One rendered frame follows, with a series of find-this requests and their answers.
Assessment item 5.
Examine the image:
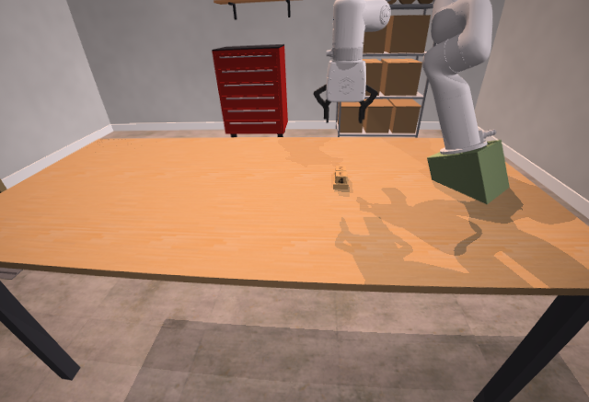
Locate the wooden tray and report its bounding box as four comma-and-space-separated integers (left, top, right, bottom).
333, 172, 348, 190

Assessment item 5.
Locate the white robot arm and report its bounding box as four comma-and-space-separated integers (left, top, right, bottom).
327, 0, 496, 155

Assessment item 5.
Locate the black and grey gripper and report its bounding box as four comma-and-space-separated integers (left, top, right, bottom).
313, 60, 378, 123

